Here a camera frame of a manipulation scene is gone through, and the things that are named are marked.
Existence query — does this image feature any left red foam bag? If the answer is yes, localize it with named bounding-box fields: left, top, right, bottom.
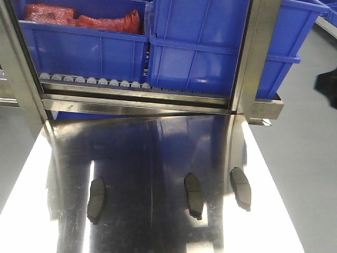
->
left=24, top=3, right=77, bottom=25

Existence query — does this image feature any right red foam bag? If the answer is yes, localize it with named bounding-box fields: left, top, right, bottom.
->
left=67, top=10, right=141, bottom=34

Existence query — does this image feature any blue plastic bin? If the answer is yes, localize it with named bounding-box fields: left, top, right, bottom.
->
left=256, top=1, right=329, bottom=99
left=148, top=1, right=250, bottom=95

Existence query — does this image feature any grey brake pad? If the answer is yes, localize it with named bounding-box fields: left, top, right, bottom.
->
left=87, top=177, right=106, bottom=225
left=230, top=167, right=252, bottom=212
left=184, top=173, right=204, bottom=220

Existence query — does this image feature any white roller track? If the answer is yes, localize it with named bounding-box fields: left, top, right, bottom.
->
left=38, top=72, right=151, bottom=89

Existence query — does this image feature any stainless steel rack frame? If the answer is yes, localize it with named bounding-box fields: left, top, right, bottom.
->
left=1, top=1, right=283, bottom=138

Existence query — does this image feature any right blue plastic bin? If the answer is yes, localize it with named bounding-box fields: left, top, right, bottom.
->
left=256, top=1, right=329, bottom=99

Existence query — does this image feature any middle blue plastic bin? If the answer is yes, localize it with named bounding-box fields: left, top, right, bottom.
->
left=148, top=1, right=250, bottom=95

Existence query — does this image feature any red foam bag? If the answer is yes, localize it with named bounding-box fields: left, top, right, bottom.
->
left=67, top=10, right=141, bottom=34
left=24, top=3, right=77, bottom=25

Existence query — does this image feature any blue bin with red bags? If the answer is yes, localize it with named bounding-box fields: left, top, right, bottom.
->
left=11, top=1, right=150, bottom=82

